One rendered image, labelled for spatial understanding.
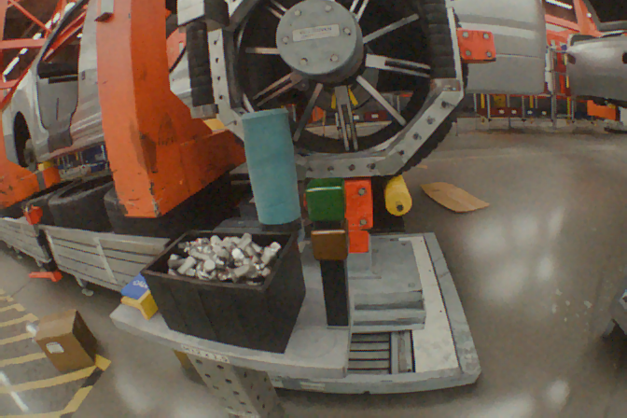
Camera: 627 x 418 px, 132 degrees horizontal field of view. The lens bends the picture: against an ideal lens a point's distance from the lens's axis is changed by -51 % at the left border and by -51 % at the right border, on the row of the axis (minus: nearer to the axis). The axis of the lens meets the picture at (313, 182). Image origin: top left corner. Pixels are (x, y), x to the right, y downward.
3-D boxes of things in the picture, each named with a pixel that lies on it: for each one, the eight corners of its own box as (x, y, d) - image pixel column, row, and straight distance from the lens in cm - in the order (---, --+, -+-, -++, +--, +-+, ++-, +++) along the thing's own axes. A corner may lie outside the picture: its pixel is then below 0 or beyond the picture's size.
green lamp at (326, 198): (347, 207, 34) (344, 175, 33) (344, 222, 30) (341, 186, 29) (314, 209, 35) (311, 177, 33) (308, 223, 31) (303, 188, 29)
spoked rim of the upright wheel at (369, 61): (311, 170, 94) (448, 102, 93) (293, 193, 73) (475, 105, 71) (239, 41, 100) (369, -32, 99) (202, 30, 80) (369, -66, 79)
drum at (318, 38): (367, 80, 64) (359, 20, 66) (368, 74, 43) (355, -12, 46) (304, 87, 66) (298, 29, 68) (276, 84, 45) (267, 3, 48)
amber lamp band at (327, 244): (350, 243, 36) (348, 215, 34) (347, 261, 33) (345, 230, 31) (318, 244, 37) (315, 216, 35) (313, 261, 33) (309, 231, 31)
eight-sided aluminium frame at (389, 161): (457, 164, 69) (428, -53, 77) (466, 172, 63) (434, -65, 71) (238, 177, 74) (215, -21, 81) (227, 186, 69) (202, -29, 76)
